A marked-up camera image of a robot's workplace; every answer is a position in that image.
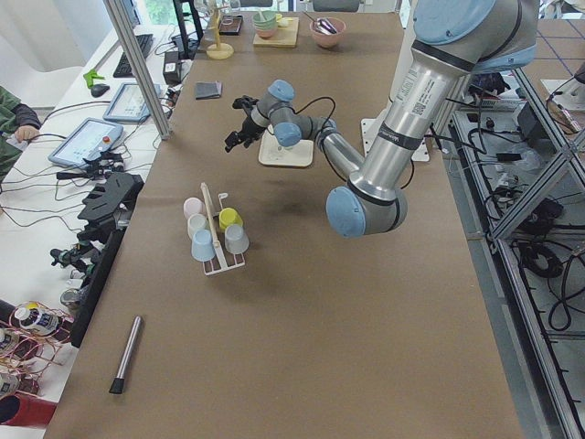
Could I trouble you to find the grey chair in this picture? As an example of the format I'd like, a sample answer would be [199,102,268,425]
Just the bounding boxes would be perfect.
[312,0,361,13]

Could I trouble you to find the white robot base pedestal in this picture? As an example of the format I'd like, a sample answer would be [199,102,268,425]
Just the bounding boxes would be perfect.
[360,8,433,163]

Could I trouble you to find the stacked green bowls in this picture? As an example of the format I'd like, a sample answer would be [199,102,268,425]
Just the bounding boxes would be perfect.
[252,11,278,38]

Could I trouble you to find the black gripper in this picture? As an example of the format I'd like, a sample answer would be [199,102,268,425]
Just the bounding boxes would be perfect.
[225,105,270,153]

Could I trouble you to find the aluminium frame post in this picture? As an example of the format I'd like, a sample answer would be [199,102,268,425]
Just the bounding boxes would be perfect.
[103,0,171,141]

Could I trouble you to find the green clamp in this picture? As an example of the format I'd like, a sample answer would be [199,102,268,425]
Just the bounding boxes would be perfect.
[82,69,105,89]

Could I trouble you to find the wooden cutting board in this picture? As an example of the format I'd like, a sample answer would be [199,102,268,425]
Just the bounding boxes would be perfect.
[253,17,299,48]

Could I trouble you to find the blue teach pendant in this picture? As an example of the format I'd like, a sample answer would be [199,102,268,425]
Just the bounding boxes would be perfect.
[102,82,150,123]
[48,118,123,168]

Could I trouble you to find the metal cylinder tool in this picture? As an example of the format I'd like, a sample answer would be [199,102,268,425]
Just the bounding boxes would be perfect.
[109,316,143,394]

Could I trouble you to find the black keyboard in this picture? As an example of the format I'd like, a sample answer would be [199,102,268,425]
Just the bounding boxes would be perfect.
[112,33,154,79]

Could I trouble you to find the pink cup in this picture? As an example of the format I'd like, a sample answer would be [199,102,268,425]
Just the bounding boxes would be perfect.
[183,197,205,220]

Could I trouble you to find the light blue cup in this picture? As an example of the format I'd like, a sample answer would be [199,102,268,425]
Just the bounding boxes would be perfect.
[191,229,216,262]

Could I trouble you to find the black glass rack tray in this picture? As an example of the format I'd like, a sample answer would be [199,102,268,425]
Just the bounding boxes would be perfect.
[218,16,243,36]

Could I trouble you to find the blue teach pendant far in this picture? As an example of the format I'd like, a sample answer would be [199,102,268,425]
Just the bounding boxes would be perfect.
[102,82,150,123]

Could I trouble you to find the black computer mouse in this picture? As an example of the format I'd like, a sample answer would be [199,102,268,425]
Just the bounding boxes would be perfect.
[90,83,110,98]

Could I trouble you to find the blue teach pendant near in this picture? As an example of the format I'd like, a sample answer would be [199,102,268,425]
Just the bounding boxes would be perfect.
[48,118,123,168]

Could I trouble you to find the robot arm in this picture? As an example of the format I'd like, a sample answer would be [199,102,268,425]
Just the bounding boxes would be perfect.
[225,0,539,238]

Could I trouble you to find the white wire cup rack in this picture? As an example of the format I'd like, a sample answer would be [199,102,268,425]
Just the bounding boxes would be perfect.
[200,183,246,276]

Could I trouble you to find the cream rabbit tray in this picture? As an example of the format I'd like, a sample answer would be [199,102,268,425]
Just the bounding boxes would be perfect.
[258,132,314,168]

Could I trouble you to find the wooden mug tree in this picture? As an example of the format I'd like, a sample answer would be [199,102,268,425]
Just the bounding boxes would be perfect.
[201,0,234,60]

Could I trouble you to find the grey cup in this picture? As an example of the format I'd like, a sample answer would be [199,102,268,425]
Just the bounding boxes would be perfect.
[224,223,250,254]

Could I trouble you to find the metal scoop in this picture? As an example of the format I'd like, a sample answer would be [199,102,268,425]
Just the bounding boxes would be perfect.
[303,11,338,35]

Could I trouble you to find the yellow cup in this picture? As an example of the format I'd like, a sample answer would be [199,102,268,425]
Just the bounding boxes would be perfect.
[218,208,243,231]

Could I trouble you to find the white cup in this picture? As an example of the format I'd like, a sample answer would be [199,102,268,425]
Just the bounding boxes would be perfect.
[186,213,208,240]

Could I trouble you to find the black small box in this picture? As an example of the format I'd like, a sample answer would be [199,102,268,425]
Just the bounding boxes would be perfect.
[163,51,182,86]

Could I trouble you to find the folded grey cloth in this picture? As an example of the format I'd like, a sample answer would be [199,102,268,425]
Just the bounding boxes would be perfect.
[195,81,223,100]

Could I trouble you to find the pink bowl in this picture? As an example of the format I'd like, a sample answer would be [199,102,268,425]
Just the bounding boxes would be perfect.
[310,17,346,48]

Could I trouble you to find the person hand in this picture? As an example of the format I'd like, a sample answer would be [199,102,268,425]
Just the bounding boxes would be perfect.
[14,125,39,143]

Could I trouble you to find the black plastic bracket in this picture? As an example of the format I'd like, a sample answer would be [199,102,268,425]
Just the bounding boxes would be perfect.
[77,172,144,227]

